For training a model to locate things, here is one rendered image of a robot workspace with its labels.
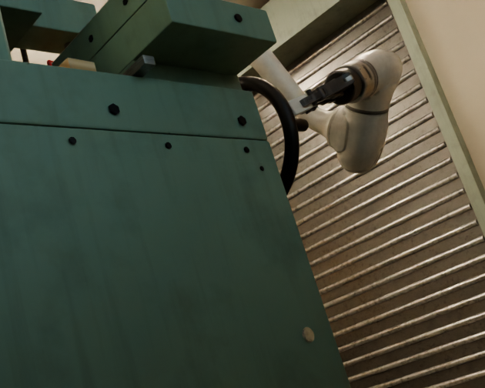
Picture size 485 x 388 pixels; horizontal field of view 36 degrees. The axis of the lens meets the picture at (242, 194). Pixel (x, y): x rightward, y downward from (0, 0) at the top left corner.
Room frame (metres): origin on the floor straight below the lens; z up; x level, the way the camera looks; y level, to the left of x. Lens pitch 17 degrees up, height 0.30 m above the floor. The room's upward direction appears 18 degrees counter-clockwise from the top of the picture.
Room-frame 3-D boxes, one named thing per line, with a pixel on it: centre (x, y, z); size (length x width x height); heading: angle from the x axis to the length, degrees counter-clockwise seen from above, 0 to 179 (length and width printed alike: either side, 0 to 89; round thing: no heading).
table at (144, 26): (1.22, 0.13, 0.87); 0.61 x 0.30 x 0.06; 47
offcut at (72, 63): (0.93, 0.17, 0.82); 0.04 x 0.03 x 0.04; 140
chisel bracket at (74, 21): (1.13, 0.22, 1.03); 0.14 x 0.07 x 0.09; 137
